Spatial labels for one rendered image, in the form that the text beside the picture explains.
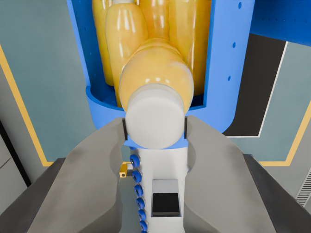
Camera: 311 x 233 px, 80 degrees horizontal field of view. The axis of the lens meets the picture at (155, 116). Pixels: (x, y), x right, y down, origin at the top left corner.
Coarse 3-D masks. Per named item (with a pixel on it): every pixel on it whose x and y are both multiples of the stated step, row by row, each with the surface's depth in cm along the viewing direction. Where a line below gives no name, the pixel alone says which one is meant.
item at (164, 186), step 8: (152, 184) 71; (160, 184) 71; (168, 184) 71; (176, 184) 71; (152, 192) 68; (160, 192) 68; (168, 192) 68; (176, 192) 68; (152, 200) 65; (160, 200) 63; (168, 200) 63; (176, 200) 63; (152, 208) 61; (160, 208) 61; (168, 208) 60; (176, 208) 60; (152, 216) 60; (160, 216) 60; (168, 216) 60; (176, 216) 60
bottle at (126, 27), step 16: (112, 0) 28; (128, 0) 28; (112, 16) 28; (128, 16) 27; (144, 16) 30; (112, 32) 28; (128, 32) 28; (144, 32) 29; (112, 48) 30; (128, 48) 29; (112, 64) 31
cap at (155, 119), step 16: (144, 96) 11; (160, 96) 11; (128, 112) 11; (144, 112) 11; (160, 112) 11; (176, 112) 11; (128, 128) 12; (144, 128) 12; (160, 128) 12; (176, 128) 12; (144, 144) 12; (160, 144) 12
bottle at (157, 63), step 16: (144, 48) 18; (160, 48) 17; (176, 48) 25; (128, 64) 16; (144, 64) 14; (160, 64) 14; (176, 64) 15; (128, 80) 14; (144, 80) 14; (160, 80) 14; (176, 80) 14; (192, 80) 16; (128, 96) 14; (176, 96) 13; (192, 96) 16
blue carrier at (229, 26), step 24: (72, 0) 29; (216, 0) 19; (240, 0) 21; (72, 24) 30; (216, 24) 20; (240, 24) 23; (96, 48) 38; (216, 48) 22; (240, 48) 25; (96, 72) 38; (216, 72) 23; (240, 72) 28; (96, 96) 39; (216, 96) 25; (96, 120) 31; (216, 120) 27
